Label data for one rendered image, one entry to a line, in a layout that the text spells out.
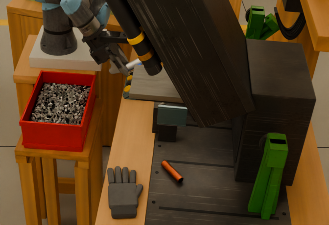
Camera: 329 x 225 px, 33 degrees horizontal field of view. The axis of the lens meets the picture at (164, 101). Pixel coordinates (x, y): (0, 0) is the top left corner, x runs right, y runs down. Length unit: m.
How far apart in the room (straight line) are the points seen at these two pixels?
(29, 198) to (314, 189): 1.03
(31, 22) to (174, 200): 1.51
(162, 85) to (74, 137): 0.39
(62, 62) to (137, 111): 0.45
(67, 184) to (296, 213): 1.26
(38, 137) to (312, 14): 1.05
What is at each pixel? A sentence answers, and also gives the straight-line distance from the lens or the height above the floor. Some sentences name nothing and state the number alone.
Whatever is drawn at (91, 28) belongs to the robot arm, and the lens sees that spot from 2.01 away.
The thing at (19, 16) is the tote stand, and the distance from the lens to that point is 2.91.
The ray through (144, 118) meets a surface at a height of 0.90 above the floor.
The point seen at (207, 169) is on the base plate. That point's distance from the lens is 1.78.
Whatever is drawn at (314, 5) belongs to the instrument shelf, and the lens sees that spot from 1.37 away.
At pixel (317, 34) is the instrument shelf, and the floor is 1.54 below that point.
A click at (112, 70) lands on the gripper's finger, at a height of 0.96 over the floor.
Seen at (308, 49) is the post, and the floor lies 1.11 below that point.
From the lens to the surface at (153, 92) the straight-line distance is 1.69.
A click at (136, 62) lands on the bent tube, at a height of 0.97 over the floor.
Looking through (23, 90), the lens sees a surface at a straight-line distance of 2.32.
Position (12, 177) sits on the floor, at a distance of 3.06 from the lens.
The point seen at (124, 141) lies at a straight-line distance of 1.85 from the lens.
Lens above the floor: 2.12
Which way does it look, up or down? 37 degrees down
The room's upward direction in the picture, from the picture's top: 4 degrees clockwise
